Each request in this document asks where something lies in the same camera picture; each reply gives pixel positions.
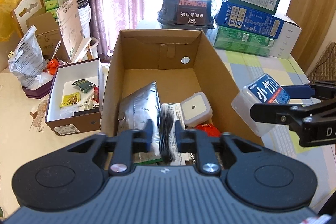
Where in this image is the white wooden chair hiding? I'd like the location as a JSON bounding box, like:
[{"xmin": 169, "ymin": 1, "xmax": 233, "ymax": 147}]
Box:
[{"xmin": 11, "ymin": 0, "xmax": 45, "ymax": 39}]

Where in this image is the green medicine box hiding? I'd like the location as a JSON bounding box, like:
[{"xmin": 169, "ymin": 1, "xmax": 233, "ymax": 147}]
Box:
[{"xmin": 134, "ymin": 154, "xmax": 164, "ymax": 165}]

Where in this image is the black cable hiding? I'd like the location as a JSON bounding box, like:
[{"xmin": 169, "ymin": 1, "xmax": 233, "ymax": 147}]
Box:
[{"xmin": 158, "ymin": 104, "xmax": 176, "ymax": 162}]

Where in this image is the blue carton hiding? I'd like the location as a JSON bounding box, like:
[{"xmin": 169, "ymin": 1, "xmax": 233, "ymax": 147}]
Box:
[{"xmin": 215, "ymin": 0, "xmax": 285, "ymax": 39}]

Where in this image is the yellow plastic bag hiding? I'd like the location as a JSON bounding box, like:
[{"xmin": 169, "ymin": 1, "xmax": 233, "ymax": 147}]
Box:
[{"xmin": 0, "ymin": 0, "xmax": 22, "ymax": 42}]

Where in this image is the brown white shoebox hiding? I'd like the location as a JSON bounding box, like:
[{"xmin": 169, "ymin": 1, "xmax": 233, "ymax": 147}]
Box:
[{"xmin": 45, "ymin": 58, "xmax": 106, "ymax": 137}]

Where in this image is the chair with brown quilted cover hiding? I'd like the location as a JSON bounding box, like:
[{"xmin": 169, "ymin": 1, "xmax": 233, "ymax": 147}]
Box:
[{"xmin": 306, "ymin": 41, "xmax": 336, "ymax": 83}]

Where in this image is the tall white carton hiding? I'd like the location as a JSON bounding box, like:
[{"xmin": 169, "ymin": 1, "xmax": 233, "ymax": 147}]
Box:
[{"xmin": 270, "ymin": 14, "xmax": 303, "ymax": 60}]

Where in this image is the orange toy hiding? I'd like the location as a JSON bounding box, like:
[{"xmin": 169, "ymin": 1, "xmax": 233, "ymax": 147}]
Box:
[{"xmin": 47, "ymin": 60, "xmax": 60, "ymax": 75}]

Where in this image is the white blue medicine box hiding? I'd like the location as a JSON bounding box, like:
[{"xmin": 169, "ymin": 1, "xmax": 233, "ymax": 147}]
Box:
[{"xmin": 161, "ymin": 103, "xmax": 190, "ymax": 161}]

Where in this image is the light wooden stick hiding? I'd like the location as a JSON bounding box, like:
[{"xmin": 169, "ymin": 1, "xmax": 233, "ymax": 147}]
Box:
[{"xmin": 71, "ymin": 38, "xmax": 92, "ymax": 63}]

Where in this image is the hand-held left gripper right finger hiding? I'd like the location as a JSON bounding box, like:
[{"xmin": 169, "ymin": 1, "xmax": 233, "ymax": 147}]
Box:
[{"xmin": 175, "ymin": 120, "xmax": 261, "ymax": 175}]

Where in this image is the black snack pack brown label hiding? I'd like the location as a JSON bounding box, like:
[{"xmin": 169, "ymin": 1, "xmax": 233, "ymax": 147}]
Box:
[{"xmin": 160, "ymin": 0, "xmax": 214, "ymax": 25}]

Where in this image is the red pouch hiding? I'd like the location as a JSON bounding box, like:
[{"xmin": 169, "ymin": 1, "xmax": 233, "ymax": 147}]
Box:
[{"xmin": 195, "ymin": 124, "xmax": 220, "ymax": 137}]

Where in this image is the silver foil bag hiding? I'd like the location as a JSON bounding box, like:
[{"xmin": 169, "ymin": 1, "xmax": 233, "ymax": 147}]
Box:
[{"xmin": 118, "ymin": 80, "xmax": 163, "ymax": 159}]

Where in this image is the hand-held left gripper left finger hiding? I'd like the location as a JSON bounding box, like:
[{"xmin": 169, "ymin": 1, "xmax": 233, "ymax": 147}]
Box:
[{"xmin": 67, "ymin": 119, "xmax": 154, "ymax": 176}]

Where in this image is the clear box blue label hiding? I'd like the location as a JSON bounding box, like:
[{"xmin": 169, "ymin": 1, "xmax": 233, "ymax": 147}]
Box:
[{"xmin": 231, "ymin": 73, "xmax": 291, "ymax": 136}]

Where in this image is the brown cardboard box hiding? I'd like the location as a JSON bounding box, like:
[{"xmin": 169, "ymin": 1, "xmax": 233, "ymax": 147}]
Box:
[{"xmin": 100, "ymin": 29, "xmax": 264, "ymax": 169}]

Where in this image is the purple tray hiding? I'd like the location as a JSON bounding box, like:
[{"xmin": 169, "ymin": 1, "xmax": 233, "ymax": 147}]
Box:
[{"xmin": 22, "ymin": 79, "xmax": 54, "ymax": 99}]

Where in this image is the beige printed table cover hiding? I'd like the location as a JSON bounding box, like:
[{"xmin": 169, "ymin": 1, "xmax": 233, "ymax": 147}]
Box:
[{"xmin": 0, "ymin": 67, "xmax": 111, "ymax": 203}]

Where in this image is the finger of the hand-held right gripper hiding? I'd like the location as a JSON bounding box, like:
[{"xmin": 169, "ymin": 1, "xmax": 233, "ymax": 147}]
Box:
[
  {"xmin": 250, "ymin": 102, "xmax": 312, "ymax": 126},
  {"xmin": 280, "ymin": 80, "xmax": 336, "ymax": 100}
]

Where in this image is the clear printed plastic bag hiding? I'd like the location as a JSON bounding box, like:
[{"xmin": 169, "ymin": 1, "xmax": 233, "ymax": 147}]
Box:
[{"xmin": 9, "ymin": 26, "xmax": 45, "ymax": 89}]

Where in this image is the green shrink-wrapped pack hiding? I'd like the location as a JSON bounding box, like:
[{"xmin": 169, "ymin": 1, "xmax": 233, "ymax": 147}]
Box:
[{"xmin": 213, "ymin": 26, "xmax": 276, "ymax": 57}]

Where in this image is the yellow snack packet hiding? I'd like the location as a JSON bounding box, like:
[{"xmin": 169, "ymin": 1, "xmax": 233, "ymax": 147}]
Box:
[{"xmin": 60, "ymin": 91, "xmax": 81, "ymax": 108}]

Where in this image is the square white night light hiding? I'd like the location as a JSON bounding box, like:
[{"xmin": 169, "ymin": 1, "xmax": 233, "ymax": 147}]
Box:
[{"xmin": 180, "ymin": 92, "xmax": 213, "ymax": 128}]

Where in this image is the dark green small packet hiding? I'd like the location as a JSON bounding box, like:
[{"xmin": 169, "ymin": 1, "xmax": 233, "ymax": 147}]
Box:
[{"xmin": 72, "ymin": 79, "xmax": 95, "ymax": 93}]

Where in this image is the small brown carton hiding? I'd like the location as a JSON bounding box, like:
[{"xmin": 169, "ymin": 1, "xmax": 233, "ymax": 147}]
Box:
[{"xmin": 26, "ymin": 12, "xmax": 71, "ymax": 62}]

